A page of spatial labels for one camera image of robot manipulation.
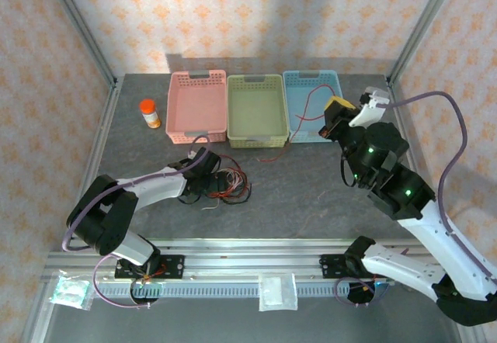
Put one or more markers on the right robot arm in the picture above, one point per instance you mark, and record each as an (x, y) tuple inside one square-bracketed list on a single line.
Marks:
[(427, 238)]

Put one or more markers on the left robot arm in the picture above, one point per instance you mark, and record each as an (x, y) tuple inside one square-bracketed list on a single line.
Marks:
[(155, 191)]

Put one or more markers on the aluminium side beam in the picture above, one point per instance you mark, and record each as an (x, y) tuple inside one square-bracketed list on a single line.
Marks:
[(414, 160), (103, 125)]

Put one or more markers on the blue plastic basket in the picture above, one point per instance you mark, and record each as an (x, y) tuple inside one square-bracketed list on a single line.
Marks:
[(299, 87)]

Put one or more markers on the pink plastic basket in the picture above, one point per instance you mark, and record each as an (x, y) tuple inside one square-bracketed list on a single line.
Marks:
[(196, 102)]

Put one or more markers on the orange lid bottle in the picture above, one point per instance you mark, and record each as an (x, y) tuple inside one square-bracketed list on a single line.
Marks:
[(150, 116)]

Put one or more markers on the green plastic basket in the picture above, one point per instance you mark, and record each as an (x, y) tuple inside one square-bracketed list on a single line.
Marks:
[(256, 110)]

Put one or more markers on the clear plastic bag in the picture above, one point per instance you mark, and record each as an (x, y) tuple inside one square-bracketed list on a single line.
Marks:
[(277, 292)]

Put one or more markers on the green printed plastic bag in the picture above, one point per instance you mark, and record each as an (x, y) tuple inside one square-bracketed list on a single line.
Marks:
[(71, 290)]

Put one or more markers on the aluminium mounting rail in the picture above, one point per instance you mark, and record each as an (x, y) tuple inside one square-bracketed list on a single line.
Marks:
[(252, 259)]

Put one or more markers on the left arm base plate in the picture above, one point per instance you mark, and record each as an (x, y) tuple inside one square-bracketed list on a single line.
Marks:
[(174, 265)]

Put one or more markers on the aluminium frame post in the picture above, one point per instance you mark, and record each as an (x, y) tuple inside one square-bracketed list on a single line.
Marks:
[(423, 28), (80, 28)]

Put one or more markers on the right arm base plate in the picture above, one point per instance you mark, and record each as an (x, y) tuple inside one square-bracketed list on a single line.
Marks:
[(330, 265)]

